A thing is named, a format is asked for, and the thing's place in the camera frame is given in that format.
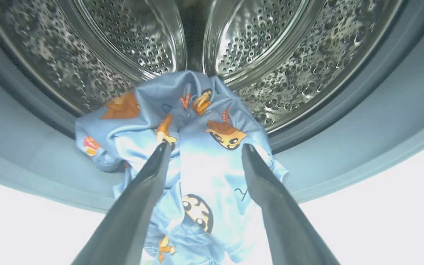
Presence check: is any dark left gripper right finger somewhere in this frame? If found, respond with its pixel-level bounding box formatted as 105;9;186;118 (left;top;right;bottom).
241;144;341;265

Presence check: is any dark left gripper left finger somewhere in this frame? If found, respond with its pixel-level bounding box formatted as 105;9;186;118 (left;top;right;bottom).
71;142;172;265

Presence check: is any blue cartoon print garment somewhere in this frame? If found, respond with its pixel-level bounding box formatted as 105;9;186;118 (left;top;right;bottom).
75;70;289;265

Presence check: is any white front-load washing machine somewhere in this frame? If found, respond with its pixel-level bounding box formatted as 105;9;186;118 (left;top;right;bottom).
0;0;424;265

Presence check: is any grey rubber door gasket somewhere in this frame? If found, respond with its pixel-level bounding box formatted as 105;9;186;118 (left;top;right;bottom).
0;0;424;214

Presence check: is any steel perforated washer drum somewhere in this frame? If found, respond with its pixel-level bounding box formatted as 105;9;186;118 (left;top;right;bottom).
0;0;404;135

